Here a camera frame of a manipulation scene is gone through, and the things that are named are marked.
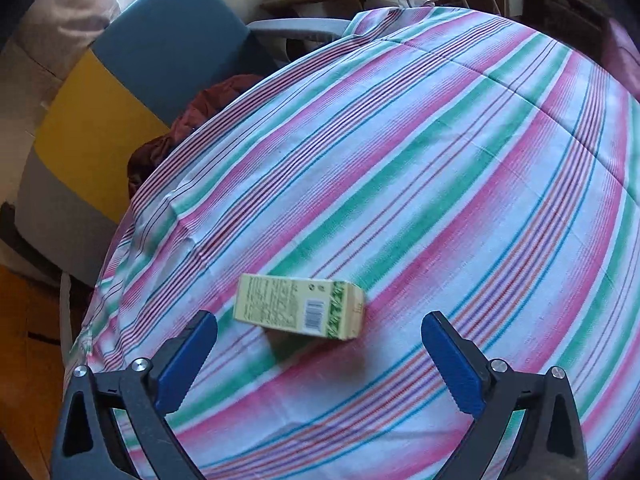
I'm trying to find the magenta stool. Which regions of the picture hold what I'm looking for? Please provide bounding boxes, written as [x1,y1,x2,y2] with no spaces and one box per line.
[600,15,640,98]

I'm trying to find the dark wooden cabinet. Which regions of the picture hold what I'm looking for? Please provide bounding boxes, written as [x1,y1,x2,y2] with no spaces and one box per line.
[520,0,621,46]

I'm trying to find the striped tablecloth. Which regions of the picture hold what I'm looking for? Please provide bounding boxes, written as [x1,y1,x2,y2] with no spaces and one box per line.
[65,6,640,480]

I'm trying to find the pale patterned curtain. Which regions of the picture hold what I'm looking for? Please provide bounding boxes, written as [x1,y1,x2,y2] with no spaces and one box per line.
[15,0,121,61]

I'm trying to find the green yellow carton box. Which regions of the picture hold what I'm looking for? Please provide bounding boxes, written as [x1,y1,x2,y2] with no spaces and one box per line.
[234,273,366,341]

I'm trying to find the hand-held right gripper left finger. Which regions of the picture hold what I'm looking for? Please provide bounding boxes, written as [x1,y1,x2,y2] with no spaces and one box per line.
[50,310,218,480]

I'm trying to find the grey yellow blue chair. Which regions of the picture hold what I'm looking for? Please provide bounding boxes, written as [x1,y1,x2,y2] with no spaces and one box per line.
[15,0,351,291]

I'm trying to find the dark red cloth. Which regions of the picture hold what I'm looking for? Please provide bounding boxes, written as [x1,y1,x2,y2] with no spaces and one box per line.
[127,74,263,201]

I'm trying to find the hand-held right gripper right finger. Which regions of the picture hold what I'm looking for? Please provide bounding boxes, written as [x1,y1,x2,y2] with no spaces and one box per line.
[421,311,590,480]

